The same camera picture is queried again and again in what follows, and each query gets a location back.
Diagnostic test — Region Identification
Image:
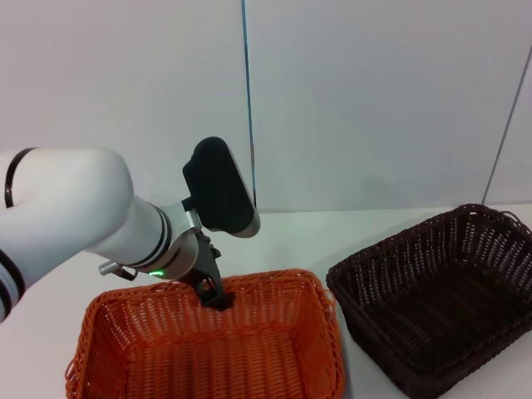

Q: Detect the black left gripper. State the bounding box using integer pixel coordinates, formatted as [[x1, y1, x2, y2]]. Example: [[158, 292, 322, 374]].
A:
[[189, 229, 236, 311]]

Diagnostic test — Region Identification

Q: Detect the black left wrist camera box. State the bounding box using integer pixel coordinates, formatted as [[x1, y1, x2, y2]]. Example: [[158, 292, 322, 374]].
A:
[[181, 135, 262, 239]]

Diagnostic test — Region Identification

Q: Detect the orange woven plastic basket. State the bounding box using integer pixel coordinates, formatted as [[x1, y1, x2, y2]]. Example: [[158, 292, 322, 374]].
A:
[[64, 268, 347, 399]]

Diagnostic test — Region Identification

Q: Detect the dark brown woven basket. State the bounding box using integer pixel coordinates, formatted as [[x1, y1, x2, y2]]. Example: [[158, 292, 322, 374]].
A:
[[326, 203, 532, 399]]

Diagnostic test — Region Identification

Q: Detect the left grey gripper cable plug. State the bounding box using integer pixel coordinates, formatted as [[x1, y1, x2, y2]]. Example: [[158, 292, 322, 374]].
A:
[[97, 261, 139, 281]]

